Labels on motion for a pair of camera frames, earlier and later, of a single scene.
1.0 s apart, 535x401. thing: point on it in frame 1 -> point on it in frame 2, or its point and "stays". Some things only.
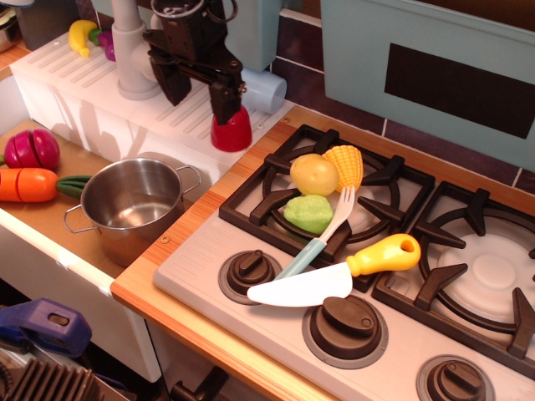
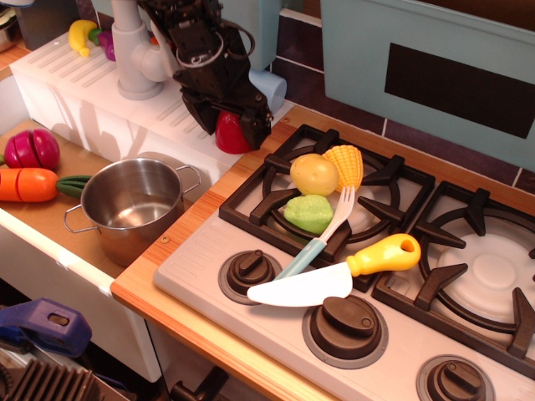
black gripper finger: [226, 99] -> [257, 126]
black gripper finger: [174, 79] -> [204, 111]
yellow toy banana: [78, 36] stays
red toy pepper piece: [235, 135] stays
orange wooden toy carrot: [31, 185] stays
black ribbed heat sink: [35, 380] stays
